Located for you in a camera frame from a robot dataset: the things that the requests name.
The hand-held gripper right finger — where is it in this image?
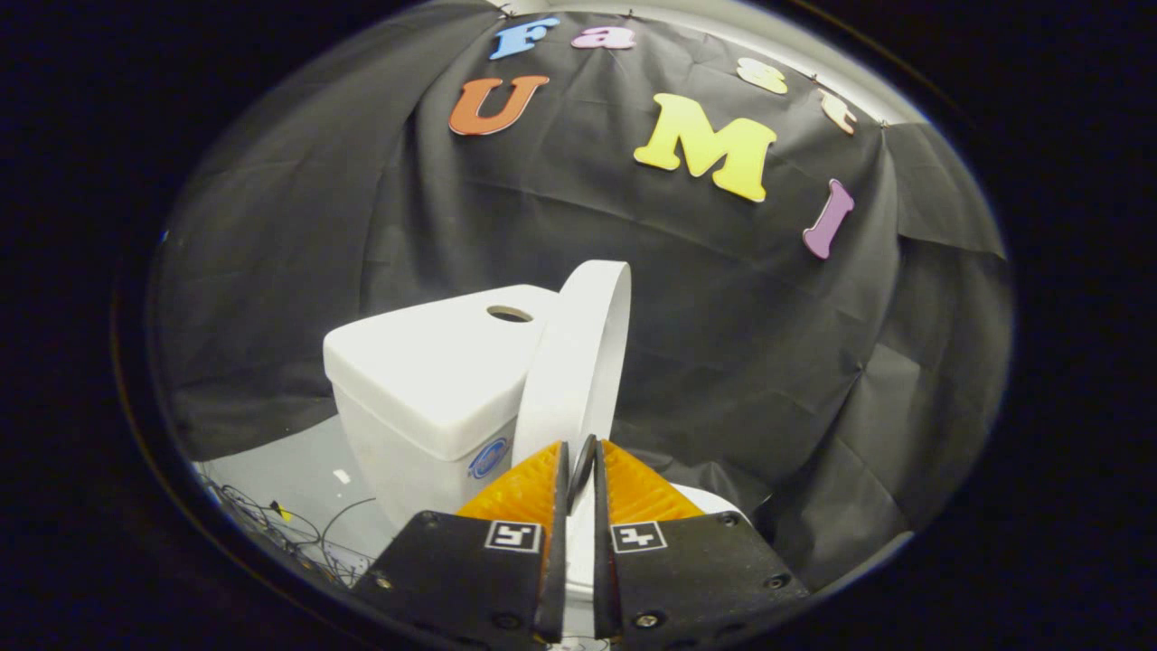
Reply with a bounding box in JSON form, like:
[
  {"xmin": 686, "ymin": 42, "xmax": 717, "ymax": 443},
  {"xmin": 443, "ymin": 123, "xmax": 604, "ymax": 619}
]
[{"xmin": 592, "ymin": 440, "xmax": 810, "ymax": 645}]

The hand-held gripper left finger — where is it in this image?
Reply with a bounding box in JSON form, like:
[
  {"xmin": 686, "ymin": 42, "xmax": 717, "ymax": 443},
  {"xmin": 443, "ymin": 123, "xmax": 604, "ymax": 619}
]
[{"xmin": 353, "ymin": 441, "xmax": 570, "ymax": 645}]

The black lid pull tab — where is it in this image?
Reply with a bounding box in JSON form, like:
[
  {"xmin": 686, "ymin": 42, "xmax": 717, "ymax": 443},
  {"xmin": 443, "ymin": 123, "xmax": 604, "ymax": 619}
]
[{"xmin": 568, "ymin": 434, "xmax": 597, "ymax": 513}]

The white toilet lid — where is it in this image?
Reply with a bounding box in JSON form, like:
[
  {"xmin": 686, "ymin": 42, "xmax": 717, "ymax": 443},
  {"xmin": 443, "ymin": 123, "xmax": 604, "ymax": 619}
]
[{"xmin": 511, "ymin": 260, "xmax": 634, "ymax": 468}]

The black backdrop cloth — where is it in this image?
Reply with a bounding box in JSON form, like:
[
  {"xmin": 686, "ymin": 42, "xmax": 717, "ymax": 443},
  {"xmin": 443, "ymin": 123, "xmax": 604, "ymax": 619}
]
[{"xmin": 149, "ymin": 0, "xmax": 1013, "ymax": 593}]

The black cable bundle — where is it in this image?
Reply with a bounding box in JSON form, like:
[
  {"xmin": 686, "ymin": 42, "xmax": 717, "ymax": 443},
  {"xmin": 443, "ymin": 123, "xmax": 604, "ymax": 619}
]
[{"xmin": 201, "ymin": 475, "xmax": 376, "ymax": 587}]

